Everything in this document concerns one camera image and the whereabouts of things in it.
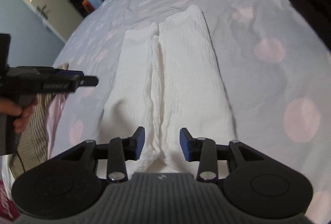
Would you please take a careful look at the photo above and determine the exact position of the white crinkle garment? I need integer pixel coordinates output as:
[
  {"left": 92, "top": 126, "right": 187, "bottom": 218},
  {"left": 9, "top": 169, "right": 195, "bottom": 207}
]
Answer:
[{"left": 100, "top": 5, "right": 235, "bottom": 176}]

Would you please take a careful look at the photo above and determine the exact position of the grey pink-dotted bed sheet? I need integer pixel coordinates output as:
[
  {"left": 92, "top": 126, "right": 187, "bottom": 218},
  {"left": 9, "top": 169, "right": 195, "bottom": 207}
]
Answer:
[{"left": 52, "top": 0, "right": 330, "bottom": 223}]

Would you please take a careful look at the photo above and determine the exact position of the striped beige garment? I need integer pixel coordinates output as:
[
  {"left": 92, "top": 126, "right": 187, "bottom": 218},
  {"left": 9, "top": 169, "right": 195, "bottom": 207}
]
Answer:
[{"left": 10, "top": 63, "right": 70, "bottom": 179}]

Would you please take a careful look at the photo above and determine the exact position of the person's left hand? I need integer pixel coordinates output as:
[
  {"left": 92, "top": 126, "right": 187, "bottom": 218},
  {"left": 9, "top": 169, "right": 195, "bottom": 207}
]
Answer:
[{"left": 0, "top": 98, "right": 38, "bottom": 133}]

